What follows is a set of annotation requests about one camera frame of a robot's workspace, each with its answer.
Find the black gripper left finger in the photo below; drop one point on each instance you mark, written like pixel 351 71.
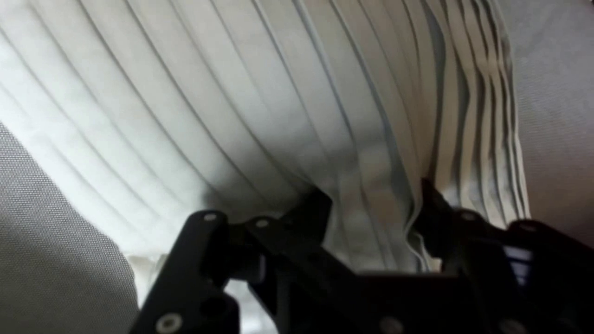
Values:
pixel 289 243

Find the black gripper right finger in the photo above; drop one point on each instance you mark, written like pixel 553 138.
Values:
pixel 456 240

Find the cream pleated small pillow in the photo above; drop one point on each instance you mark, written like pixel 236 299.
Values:
pixel 143 112

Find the light grey fabric sofa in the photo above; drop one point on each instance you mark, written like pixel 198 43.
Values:
pixel 59 275

